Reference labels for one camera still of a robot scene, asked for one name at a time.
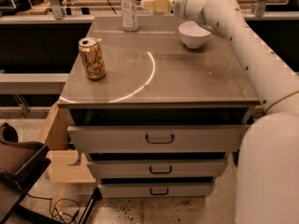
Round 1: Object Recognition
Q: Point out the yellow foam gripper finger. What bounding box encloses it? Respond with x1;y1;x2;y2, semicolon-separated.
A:
140;0;172;13

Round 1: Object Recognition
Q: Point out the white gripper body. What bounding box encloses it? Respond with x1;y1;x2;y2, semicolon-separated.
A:
171;0;195;20

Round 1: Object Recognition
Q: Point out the clear plastic water bottle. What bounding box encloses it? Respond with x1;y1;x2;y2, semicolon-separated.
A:
121;0;138;31

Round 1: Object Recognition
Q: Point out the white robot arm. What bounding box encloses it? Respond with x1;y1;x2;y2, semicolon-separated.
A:
141;0;299;224

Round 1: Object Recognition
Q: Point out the white ceramic bowl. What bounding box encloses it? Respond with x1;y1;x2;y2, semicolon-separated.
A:
178;21;211;49

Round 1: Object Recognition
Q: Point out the gold soda can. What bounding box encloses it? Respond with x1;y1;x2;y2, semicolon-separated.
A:
78;37;106;80

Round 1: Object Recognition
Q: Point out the grey drawer cabinet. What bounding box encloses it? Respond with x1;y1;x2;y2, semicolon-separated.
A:
59;16;258;185

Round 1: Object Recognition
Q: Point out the top grey drawer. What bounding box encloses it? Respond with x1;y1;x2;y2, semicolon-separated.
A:
68;125;246;153

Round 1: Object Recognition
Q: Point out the grey drawer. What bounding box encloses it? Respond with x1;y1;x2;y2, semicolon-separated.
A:
88;159;227;179
98;182;215;199
68;125;246;153

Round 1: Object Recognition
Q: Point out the middle grey drawer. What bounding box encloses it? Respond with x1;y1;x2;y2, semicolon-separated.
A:
88;159;227;179

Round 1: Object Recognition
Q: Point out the bottom grey drawer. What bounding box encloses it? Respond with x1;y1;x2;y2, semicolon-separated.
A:
98;182;215;199

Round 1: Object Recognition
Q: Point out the dark office chair left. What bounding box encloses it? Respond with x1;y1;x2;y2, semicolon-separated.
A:
0;123;50;224

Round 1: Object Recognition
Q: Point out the black floor cable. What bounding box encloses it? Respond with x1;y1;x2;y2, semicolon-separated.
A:
26;192;81;224

